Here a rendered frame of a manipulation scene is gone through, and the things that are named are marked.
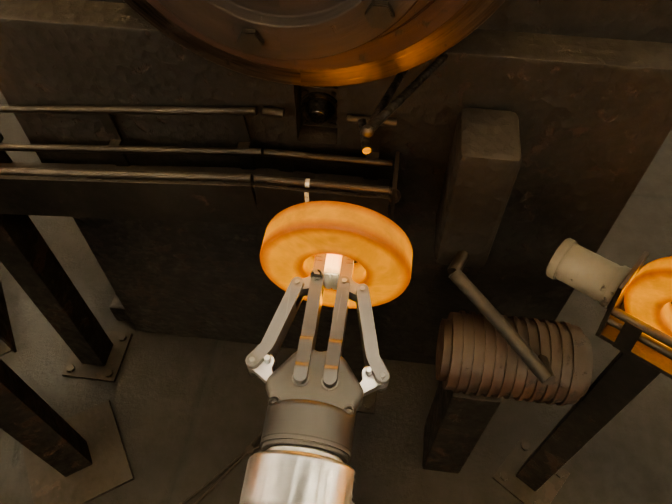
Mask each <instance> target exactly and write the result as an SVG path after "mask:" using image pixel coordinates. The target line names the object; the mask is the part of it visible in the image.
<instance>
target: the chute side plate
mask: <svg viewBox="0 0 672 504"><path fill-rule="evenodd" d="M254 190H255V194H254V191H253V188H252V184H251V183H219V182H184V181H149V180H114V179H79V178H44V177H9V176H0V214H13V215H38V216H64V217H89V218H115V219H140V220H165V221H191V222H216V223H242V224H263V225H268V224H269V222H270V221H271V220H272V219H273V218H274V217H275V216H276V215H277V214H278V213H279V212H281V211H282V210H284V209H286V208H288V207H291V206H293V205H297V204H300V203H305V195H304V192H307V193H309V202H311V201H338V202H346V203H351V204H355V205H359V206H363V207H366V208H369V209H371V210H374V211H376V212H378V213H380V214H382V215H384V216H386V217H387V213H388V204H389V196H379V195H366V194H358V193H348V192H337V191H327V190H316V189H306V188H295V187H285V186H283V187H282V186H272V185H264V184H254ZM255 197H256V198H255Z"/></svg>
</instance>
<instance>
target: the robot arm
mask: <svg viewBox="0 0 672 504"><path fill-rule="evenodd" d="M353 268H354V260H353V259H351V258H348V257H346V256H342V255H337V254H317V255H315V260H314V266H313V270H312V271H311V273H310V274H311V275H310V276H309V277H306V278H301V277H294V278H293V279H292V280H291V282H290V284H289V286H288V288H287V290H286V292H285V294H284V296H283V298H282V300H281V302H280V304H279V307H278V309H277V311H276V313H275V315H274V317H273V319H272V321H271V323H270V325H269V327H268V329H267V331H266V333H265V335H264V337H263V339H262V341H261V343H260V344H259V345H258V346H257V347H256V348H255V349H254V350H253V351H252V352H251V353H250V354H249V355H248V356H247V357H246V360H245V361H246V364H247V367H248V370H249V373H250V375H252V376H255V377H256V376H258V377H259V378H260V379H261V380H262V381H263V382H264V383H266V391H267V395H268V406H267V411H266V416H265V421H264V427H263V432H262V437H261V442H260V447H261V449H262V451H260V452H257V453H254V454H253V455H252V456H251V457H250V458H249V460H248V463H247V467H246V472H245V477H244V482H243V487H242V492H241V497H240V502H239V504H354V503H353V502H352V500H351V499H352V498H353V494H352V490H353V482H355V479H354V475H355V471H354V469H353V468H352V467H351V466H349V465H347V463H348V462H349V461H350V459H351V452H352V443H353V434H354V425H355V416H356V413H357V410H358V409H359V407H360V406H361V405H362V402H363V397H364V396H366V395H368V394H370V393H372V392H374V391H376V390H378V391H380V392H383V391H385V390H387V388H388V383H389V378H390V374H389V371H388V370H387V368H386V366H385V364H384V363H383V361H382V359H381V357H380V355H379V348H378V342H377V336H376V330H375V323H374V317H373V311H372V305H371V299H370V292H369V287H368V286H367V285H366V284H363V283H361V284H358V283H356V282H354V281H353V279H352V275H353ZM324 287H325V289H331V288H333V289H334V290H337V291H336V297H335V304H334V310H333V317H332V324H331V330H330V337H329V341H328V347H327V351H323V352H319V351H316V350H315V345H316V338H317V332H318V326H319V319H320V313H321V306H322V300H323V293H324ZM304 296H307V302H306V308H305V314H304V319H303V325H302V331H301V336H300V339H299V344H298V350H297V352H295V353H293V354H292V355H291V356H290V357H289V358H288V359H287V360H286V361H285V362H284V363H283V364H282V365H281V366H280V367H279V368H278V369H276V370H275V371H274V372H273V369H274V368H275V357H276V356H277V354H278V352H279V350H280V347H281V345H282V343H283V341H284V339H285V337H286V335H287V333H288V330H289V328H290V326H291V324H292V322H293V320H294V318H295V315H296V313H297V311H298V309H299V307H300V305H301V303H302V300H303V298H304ZM349 300H352V301H354V302H356V308H357V315H358V322H359V329H360V336H361V343H362V350H363V357H364V363H365V367H364V368H363V370H362V381H361V382H360V383H359V382H358V380H357V378H356V377H355V375H354V373H353V372H352V370H351V368H350V366H349V365H348V363H347V361H346V360H345V359H344V358H343V357H342V352H343V344H344V337H345V329H346V322H347V315H348V307H349Z"/></svg>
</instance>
